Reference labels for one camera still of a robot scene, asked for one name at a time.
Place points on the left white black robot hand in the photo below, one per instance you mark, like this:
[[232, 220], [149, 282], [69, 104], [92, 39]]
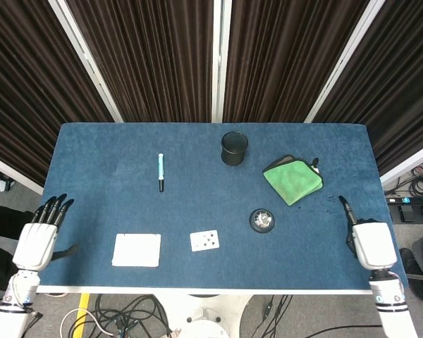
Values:
[[35, 241]]

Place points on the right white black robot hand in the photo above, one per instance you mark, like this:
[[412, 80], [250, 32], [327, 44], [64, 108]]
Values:
[[372, 246]]

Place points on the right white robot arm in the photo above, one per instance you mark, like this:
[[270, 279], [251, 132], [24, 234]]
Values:
[[391, 303]]

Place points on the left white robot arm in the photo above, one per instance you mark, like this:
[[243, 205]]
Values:
[[12, 303]]

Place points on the black shoe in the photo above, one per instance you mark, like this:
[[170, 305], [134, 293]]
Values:
[[414, 271]]

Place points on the black foot pedal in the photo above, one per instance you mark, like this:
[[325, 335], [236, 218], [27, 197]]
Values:
[[407, 212]]

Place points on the black power strip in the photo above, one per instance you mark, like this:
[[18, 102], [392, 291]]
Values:
[[410, 200]]

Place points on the folded green microfiber cloth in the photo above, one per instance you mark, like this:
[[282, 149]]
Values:
[[292, 179]]

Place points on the teal white marker pen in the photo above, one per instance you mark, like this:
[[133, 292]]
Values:
[[161, 172]]

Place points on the blue felt table mat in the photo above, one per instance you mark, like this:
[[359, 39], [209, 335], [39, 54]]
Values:
[[211, 207]]

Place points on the white playing card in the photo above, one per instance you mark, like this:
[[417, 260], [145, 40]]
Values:
[[204, 241]]

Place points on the black cylindrical pen cup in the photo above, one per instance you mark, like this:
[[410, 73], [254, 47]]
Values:
[[234, 148]]

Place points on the brown pleated partition screen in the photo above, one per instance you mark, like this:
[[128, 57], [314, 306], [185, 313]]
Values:
[[162, 60]]

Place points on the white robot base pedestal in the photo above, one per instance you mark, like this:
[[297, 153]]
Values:
[[206, 322]]

